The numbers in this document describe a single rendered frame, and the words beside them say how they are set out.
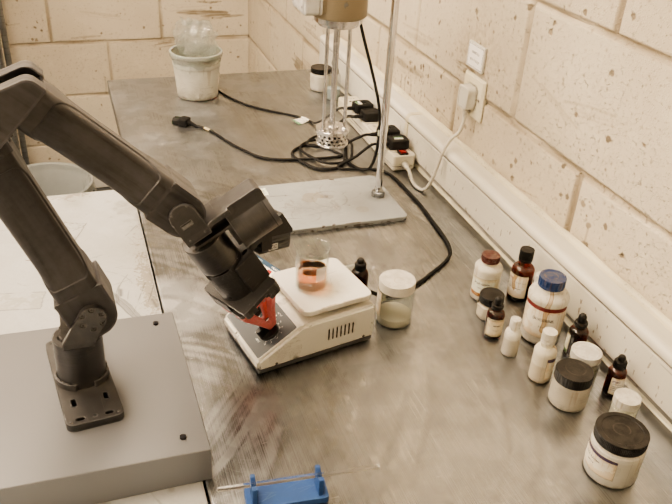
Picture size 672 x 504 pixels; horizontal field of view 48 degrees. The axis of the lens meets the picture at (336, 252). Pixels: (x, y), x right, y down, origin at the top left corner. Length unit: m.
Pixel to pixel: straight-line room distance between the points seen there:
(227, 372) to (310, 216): 0.48
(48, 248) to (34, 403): 0.22
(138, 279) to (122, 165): 0.46
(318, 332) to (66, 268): 0.38
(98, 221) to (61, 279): 0.58
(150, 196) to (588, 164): 0.71
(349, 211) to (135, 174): 0.70
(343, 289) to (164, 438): 0.36
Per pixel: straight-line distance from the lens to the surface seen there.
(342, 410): 1.08
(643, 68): 1.19
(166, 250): 1.42
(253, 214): 0.98
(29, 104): 0.87
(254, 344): 1.13
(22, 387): 1.10
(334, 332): 1.15
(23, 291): 1.36
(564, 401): 1.14
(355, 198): 1.59
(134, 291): 1.32
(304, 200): 1.57
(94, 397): 1.04
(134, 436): 0.98
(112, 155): 0.91
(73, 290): 0.97
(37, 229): 0.94
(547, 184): 1.39
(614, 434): 1.03
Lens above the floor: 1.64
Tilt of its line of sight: 31 degrees down
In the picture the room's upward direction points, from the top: 4 degrees clockwise
